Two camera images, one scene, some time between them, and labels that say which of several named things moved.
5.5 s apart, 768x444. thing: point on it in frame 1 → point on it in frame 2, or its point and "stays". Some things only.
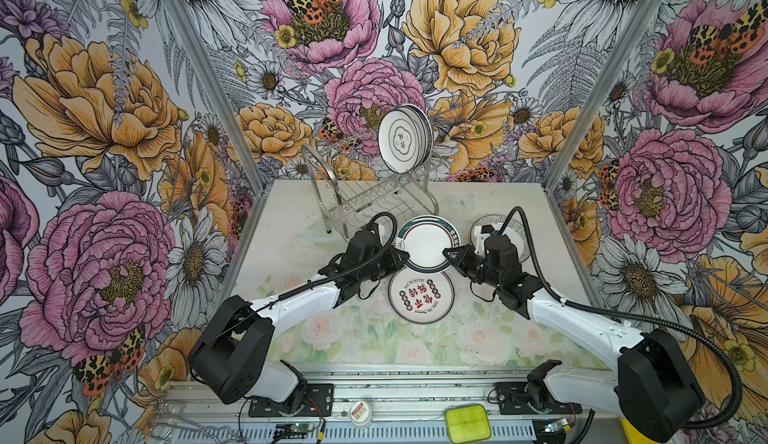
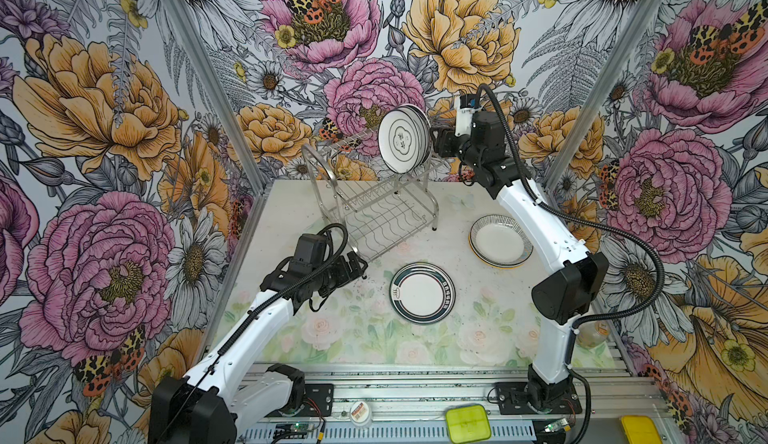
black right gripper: (461, 255) → (442, 144)
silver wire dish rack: (358, 196) stays
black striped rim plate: (513, 230) stays
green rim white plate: (424, 238) → (422, 293)
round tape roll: (360, 414) stays
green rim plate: (402, 142) stays
